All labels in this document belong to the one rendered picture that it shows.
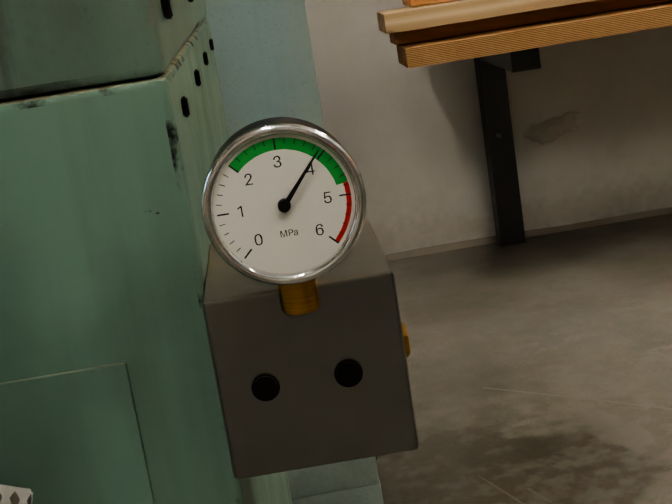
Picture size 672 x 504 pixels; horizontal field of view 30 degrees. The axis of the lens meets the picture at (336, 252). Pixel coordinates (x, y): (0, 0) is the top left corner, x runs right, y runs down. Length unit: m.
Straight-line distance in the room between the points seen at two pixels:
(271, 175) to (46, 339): 0.14
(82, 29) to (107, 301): 0.12
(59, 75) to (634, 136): 2.66
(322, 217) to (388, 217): 2.56
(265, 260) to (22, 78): 0.13
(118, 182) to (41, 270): 0.05
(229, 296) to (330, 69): 2.47
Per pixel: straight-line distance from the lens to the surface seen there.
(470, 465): 1.85
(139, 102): 0.54
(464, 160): 3.04
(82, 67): 0.54
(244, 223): 0.48
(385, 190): 3.03
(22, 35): 0.54
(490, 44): 2.51
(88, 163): 0.54
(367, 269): 0.52
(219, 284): 0.54
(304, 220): 0.48
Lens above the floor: 0.75
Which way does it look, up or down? 14 degrees down
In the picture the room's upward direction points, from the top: 9 degrees counter-clockwise
